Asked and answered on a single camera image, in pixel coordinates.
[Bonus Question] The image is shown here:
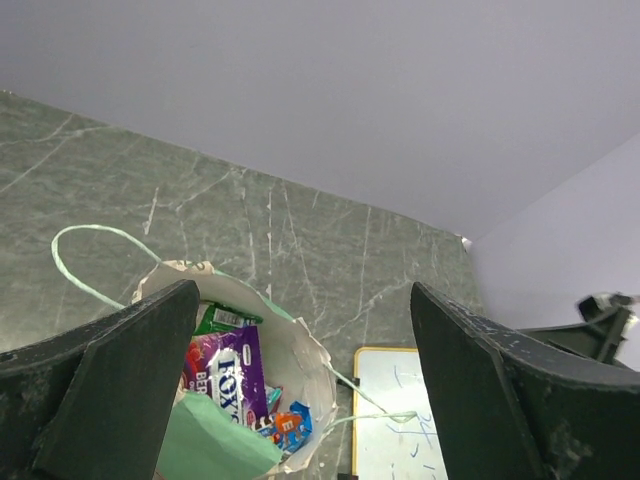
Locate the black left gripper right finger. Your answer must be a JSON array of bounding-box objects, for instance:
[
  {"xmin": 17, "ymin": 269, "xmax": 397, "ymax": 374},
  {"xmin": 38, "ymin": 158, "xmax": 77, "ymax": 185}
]
[{"xmin": 410, "ymin": 283, "xmax": 639, "ymax": 479}]

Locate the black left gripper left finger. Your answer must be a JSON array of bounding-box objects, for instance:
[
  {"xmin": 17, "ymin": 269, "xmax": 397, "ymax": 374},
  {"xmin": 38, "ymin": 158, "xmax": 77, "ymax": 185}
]
[{"xmin": 1, "ymin": 280, "xmax": 200, "ymax": 479}]

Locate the green white paper bag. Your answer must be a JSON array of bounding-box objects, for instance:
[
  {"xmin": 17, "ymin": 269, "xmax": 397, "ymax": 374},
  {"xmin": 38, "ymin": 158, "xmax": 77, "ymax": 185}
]
[{"xmin": 51, "ymin": 225, "xmax": 419, "ymax": 480}]

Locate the purple Fox's candy bag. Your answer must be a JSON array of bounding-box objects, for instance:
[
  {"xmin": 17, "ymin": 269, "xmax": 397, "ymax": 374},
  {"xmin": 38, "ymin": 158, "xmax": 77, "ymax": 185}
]
[{"xmin": 182, "ymin": 326, "xmax": 268, "ymax": 427}]

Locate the green snack packet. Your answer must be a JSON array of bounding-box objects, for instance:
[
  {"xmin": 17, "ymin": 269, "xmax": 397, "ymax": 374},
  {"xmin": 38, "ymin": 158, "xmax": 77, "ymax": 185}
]
[{"xmin": 194, "ymin": 302, "xmax": 263, "ymax": 336}]

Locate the blue M&M's packet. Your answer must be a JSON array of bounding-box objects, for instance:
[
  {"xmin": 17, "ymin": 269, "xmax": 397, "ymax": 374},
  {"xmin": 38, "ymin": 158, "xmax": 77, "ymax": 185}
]
[{"xmin": 254, "ymin": 401, "xmax": 313, "ymax": 456}]

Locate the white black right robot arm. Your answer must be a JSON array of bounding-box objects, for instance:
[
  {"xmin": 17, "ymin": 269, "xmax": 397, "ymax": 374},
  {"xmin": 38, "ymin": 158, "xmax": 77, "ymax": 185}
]
[{"xmin": 520, "ymin": 292, "xmax": 639, "ymax": 369}]

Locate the yellow framed whiteboard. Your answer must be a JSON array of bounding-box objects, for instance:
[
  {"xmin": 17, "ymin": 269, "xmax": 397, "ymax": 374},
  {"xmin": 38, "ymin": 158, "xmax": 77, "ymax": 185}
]
[{"xmin": 352, "ymin": 347, "xmax": 448, "ymax": 480}]

